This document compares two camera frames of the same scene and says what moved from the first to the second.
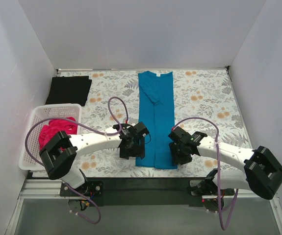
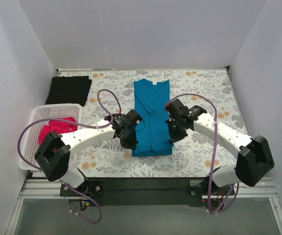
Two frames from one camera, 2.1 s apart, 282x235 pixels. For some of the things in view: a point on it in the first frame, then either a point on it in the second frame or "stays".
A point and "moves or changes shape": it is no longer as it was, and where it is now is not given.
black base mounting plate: x=137 y=192 stays
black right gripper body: x=180 y=156 → x=176 y=132
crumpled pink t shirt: x=55 y=126 stays
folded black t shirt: x=72 y=89 stays
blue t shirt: x=156 y=111 moves or changes shape
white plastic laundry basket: x=38 y=113 stays
